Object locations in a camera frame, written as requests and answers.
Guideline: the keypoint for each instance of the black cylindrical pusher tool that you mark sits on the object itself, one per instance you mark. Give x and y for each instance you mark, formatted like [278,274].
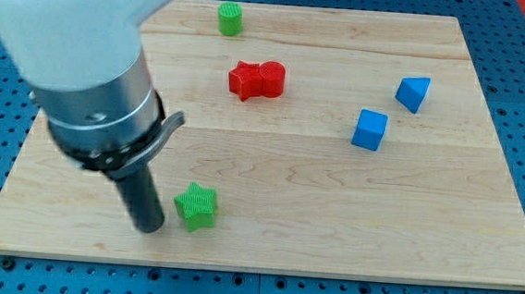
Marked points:
[141,200]

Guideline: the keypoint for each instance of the red cylinder block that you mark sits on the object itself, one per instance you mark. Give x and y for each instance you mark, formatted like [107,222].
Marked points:
[273,79]

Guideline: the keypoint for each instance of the blue cube block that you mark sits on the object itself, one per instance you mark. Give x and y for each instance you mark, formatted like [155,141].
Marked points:
[370,129]

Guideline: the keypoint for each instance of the blue triangular prism block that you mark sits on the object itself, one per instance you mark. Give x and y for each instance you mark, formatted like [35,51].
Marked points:
[411,92]

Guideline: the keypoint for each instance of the wooden board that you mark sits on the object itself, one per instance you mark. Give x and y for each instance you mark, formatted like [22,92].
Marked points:
[434,205]

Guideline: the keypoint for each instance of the green star block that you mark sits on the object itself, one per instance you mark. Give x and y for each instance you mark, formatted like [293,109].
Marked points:
[197,206]

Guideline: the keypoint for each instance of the green cylinder block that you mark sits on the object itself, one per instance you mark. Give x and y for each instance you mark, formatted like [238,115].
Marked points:
[230,18]

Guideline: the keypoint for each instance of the red star block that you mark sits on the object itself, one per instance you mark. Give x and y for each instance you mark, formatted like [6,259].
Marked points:
[245,80]

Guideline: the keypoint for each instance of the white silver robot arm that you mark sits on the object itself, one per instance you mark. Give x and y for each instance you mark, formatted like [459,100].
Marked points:
[84,62]

